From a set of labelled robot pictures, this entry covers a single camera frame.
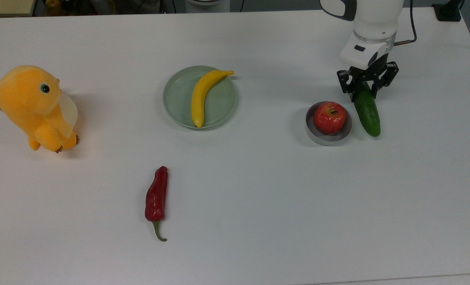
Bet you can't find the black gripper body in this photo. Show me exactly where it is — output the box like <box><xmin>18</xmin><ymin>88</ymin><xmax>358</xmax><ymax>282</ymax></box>
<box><xmin>349</xmin><ymin>53</ymin><xmax>390</xmax><ymax>84</ymax></box>

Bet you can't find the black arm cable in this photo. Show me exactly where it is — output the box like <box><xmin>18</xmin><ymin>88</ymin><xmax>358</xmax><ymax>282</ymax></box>
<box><xmin>393</xmin><ymin>0</ymin><xmax>418</xmax><ymax>46</ymax></box>

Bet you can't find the green cucumber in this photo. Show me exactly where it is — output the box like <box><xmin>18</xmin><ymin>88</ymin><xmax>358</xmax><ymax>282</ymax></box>
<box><xmin>354</xmin><ymin>82</ymin><xmax>381</xmax><ymax>138</ymax></box>

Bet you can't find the beige wooden board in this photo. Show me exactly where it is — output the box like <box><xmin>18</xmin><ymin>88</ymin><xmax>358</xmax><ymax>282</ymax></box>
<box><xmin>0</xmin><ymin>0</ymin><xmax>36</xmax><ymax>17</ymax></box>

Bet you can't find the red apple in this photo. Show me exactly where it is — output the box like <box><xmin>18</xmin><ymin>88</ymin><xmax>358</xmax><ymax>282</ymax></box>
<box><xmin>313</xmin><ymin>101</ymin><xmax>347</xmax><ymax>135</ymax></box>

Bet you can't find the small metal bowl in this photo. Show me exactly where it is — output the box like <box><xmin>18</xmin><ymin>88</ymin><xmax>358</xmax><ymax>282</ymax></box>
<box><xmin>305</xmin><ymin>101</ymin><xmax>353</xmax><ymax>146</ymax></box>

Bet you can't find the orange plush dinosaur toy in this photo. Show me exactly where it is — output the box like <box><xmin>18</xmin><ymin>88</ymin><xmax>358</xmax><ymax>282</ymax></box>
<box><xmin>0</xmin><ymin>65</ymin><xmax>80</xmax><ymax>154</ymax></box>

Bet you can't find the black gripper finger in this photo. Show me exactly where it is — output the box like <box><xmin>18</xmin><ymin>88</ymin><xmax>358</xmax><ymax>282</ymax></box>
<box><xmin>371</xmin><ymin>61</ymin><xmax>400</xmax><ymax>100</ymax></box>
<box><xmin>336</xmin><ymin>69</ymin><xmax>358</xmax><ymax>103</ymax></box>

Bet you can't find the red chili pepper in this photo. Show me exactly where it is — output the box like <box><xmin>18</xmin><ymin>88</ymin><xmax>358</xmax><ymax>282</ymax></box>
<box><xmin>144</xmin><ymin>165</ymin><xmax>169</xmax><ymax>242</ymax></box>

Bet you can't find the yellow banana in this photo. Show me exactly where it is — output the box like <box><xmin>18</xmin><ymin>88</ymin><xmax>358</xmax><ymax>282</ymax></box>
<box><xmin>190</xmin><ymin>70</ymin><xmax>235</xmax><ymax>129</ymax></box>

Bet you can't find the black clamp mount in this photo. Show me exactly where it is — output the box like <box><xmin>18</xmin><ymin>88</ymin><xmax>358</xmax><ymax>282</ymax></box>
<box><xmin>432</xmin><ymin>0</ymin><xmax>464</xmax><ymax>23</ymax></box>

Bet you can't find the pale green plate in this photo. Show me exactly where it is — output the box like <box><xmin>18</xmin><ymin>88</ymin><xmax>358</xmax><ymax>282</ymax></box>
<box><xmin>162</xmin><ymin>65</ymin><xmax>238</xmax><ymax>130</ymax></box>

